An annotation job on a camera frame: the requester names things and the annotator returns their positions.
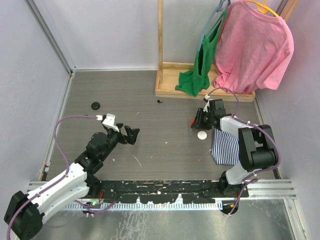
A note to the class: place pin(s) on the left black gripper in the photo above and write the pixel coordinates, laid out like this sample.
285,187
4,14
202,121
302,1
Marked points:
131,134

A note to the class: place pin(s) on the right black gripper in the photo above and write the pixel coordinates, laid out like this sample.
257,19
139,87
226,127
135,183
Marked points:
198,123

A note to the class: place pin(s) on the white earbud charging case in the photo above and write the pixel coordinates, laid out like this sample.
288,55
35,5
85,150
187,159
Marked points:
202,135

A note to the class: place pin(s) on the blue striped cloth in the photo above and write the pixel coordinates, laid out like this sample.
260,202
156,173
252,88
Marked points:
225,148

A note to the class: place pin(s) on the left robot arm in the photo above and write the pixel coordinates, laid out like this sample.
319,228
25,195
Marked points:
28,212

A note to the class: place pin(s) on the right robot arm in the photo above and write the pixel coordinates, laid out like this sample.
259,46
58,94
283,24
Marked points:
248,148

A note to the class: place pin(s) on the green tank top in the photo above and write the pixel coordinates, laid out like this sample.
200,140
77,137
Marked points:
197,79

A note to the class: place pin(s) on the wooden clothes rack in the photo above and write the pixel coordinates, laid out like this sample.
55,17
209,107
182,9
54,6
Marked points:
168,72

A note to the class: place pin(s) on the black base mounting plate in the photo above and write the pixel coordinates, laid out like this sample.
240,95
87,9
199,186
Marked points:
162,191

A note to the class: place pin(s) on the pink t-shirt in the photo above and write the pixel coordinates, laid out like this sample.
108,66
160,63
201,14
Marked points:
254,50

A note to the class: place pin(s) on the yellow hanger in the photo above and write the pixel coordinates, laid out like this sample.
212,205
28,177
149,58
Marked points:
263,8

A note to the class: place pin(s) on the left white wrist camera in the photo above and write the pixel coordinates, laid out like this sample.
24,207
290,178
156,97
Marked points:
108,121

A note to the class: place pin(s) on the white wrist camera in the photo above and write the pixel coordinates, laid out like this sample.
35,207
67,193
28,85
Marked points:
207,100
108,121

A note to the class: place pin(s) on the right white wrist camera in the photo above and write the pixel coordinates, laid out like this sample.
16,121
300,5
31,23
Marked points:
207,100

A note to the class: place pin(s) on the white cable duct strip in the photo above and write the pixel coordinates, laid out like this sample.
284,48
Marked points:
176,206

